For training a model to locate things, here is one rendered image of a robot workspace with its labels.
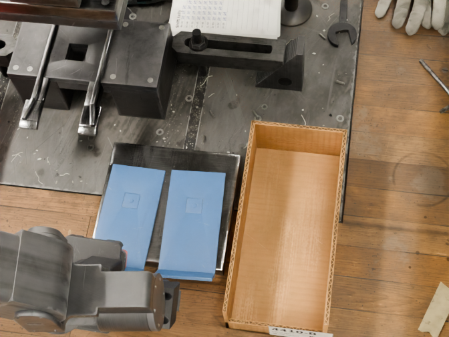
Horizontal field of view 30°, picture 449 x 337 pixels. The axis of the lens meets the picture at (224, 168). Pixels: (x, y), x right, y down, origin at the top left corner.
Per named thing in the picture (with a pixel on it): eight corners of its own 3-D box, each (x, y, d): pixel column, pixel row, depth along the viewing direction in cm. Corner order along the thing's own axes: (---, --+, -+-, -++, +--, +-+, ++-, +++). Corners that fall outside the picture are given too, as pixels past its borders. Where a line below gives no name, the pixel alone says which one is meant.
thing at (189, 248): (156, 284, 102) (153, 276, 99) (172, 170, 109) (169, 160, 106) (213, 288, 101) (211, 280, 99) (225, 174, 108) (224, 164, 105)
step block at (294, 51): (254, 87, 116) (252, 50, 108) (257, 69, 117) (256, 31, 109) (301, 91, 115) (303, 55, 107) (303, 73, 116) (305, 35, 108)
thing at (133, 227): (85, 275, 103) (80, 267, 100) (113, 164, 110) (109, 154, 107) (140, 284, 102) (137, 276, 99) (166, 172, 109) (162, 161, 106)
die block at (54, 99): (24, 106, 117) (9, 77, 110) (41, 46, 121) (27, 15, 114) (165, 120, 114) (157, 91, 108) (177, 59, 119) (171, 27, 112)
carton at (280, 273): (226, 330, 102) (222, 311, 95) (253, 148, 113) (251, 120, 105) (332, 344, 100) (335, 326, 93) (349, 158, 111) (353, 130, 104)
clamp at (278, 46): (176, 81, 117) (168, 40, 108) (180, 61, 118) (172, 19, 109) (282, 91, 115) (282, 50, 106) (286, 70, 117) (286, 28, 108)
